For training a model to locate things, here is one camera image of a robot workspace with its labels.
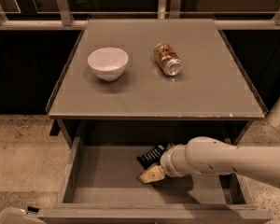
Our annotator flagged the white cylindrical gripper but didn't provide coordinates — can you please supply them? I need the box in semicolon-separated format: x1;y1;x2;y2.
137;143;189;184

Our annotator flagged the grey cabinet with counter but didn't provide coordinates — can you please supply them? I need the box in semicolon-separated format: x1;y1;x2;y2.
48;19;265;141

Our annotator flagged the metal railing frame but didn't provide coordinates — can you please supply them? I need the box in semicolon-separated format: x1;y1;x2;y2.
0;0;280;30

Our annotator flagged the gold soda can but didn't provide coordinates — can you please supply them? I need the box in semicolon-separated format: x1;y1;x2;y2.
154;43;183;77

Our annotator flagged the dark blue rxbar wrapper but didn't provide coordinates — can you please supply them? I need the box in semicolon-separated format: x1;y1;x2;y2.
136;144;167;170

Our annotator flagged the white plastic robot base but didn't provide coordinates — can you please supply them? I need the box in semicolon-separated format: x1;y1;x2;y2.
0;207;47;224

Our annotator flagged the open grey wooden drawer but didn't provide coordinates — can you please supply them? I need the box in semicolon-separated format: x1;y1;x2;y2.
38;138;272;224

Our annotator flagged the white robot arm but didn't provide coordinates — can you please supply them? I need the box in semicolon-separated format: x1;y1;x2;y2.
137;136;280;189

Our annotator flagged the white ceramic bowl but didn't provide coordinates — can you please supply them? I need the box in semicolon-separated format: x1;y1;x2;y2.
87;48;129;81

